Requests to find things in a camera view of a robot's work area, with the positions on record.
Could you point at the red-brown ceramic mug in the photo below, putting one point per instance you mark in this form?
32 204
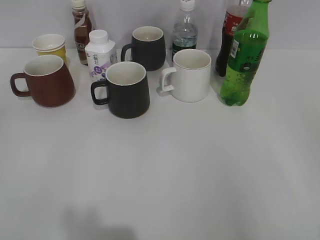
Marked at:
48 80

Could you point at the yellow paper cup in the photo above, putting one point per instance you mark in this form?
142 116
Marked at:
50 44

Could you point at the black mug front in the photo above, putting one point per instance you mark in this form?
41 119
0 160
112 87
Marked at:
125 90

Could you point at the black mug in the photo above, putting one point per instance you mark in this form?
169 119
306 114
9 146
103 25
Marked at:
147 46
125 90

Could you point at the white ceramic mug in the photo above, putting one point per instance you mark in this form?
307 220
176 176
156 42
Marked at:
188 80

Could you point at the black mug rear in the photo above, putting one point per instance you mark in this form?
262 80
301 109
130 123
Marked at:
147 46

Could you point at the white yogurt drink bottle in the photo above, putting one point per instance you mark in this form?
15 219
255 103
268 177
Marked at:
100 54

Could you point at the clear water bottle green label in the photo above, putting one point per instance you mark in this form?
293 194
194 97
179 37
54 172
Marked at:
185 30

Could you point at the green soda bottle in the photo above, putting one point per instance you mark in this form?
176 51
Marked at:
247 49

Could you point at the brown coffee drink bottle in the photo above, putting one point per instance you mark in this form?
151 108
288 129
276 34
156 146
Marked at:
82 28

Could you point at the cola bottle red label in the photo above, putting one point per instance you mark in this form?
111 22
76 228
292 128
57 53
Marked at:
235 11

